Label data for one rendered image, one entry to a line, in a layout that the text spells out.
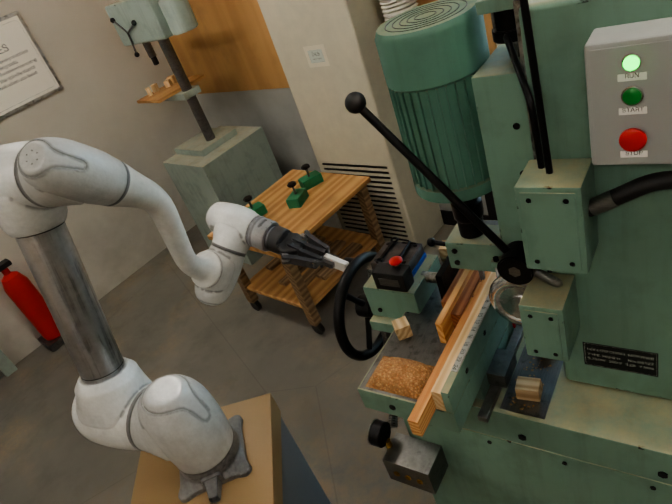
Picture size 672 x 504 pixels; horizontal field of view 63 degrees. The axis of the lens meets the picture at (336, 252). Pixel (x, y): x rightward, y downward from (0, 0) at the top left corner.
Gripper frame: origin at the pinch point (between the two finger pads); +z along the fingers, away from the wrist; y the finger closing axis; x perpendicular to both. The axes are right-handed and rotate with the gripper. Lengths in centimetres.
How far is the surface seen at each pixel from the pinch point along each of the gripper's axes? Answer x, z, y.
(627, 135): -66, 53, -21
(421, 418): -15, 39, -39
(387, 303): -6.2, 19.9, -10.9
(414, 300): -10.8, 26.2, -10.9
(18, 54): 32, -256, 83
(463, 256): -23.8, 33.6, -6.0
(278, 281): 104, -71, 62
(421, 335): -8.3, 30.8, -17.1
